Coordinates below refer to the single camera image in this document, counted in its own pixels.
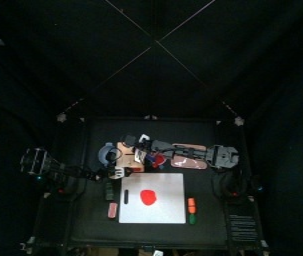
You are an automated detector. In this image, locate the light wooden drawer box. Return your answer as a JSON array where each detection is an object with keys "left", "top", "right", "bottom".
[{"left": 115, "top": 141, "right": 145, "bottom": 173}]

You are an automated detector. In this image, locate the grey-blue bowl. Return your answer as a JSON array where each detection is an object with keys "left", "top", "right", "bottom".
[{"left": 96, "top": 142, "right": 123, "bottom": 167}]

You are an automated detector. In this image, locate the red plastic cup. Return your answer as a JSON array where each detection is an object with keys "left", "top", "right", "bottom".
[{"left": 151, "top": 152, "right": 168, "bottom": 169}]

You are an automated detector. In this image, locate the white cutting board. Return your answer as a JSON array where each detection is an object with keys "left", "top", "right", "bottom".
[{"left": 117, "top": 172, "right": 187, "bottom": 225}]

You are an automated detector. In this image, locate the pink tray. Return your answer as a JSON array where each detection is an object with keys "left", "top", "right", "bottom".
[{"left": 169, "top": 143, "right": 208, "bottom": 170}]

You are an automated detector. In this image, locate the red white toy block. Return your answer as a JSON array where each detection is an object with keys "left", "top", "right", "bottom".
[{"left": 107, "top": 202, "right": 119, "bottom": 220}]

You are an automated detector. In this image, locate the orange toy carrot green top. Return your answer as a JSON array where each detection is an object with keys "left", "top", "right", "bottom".
[{"left": 187, "top": 197, "right": 197, "bottom": 225}]

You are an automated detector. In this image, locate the black panel white text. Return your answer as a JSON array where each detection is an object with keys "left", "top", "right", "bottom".
[{"left": 227, "top": 213, "right": 259, "bottom": 248}]

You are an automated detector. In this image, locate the thin steel brace cable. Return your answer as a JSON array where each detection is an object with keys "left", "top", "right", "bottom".
[
  {"left": 103, "top": 0, "right": 240, "bottom": 122},
  {"left": 60, "top": 0, "right": 216, "bottom": 118}
]

